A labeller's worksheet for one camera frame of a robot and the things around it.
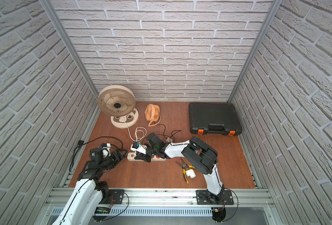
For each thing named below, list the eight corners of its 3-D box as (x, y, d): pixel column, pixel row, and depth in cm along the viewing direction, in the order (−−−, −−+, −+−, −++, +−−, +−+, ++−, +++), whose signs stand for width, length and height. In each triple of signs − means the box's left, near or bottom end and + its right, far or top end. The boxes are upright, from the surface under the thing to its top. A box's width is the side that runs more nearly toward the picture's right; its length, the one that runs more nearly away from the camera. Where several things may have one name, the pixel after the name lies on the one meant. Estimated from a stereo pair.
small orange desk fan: (145, 126, 104) (143, 116, 95) (147, 113, 112) (145, 103, 103) (160, 126, 104) (159, 117, 95) (161, 113, 112) (160, 103, 103)
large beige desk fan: (111, 128, 104) (93, 97, 79) (115, 115, 111) (100, 84, 86) (137, 128, 104) (127, 97, 79) (139, 116, 111) (130, 84, 86)
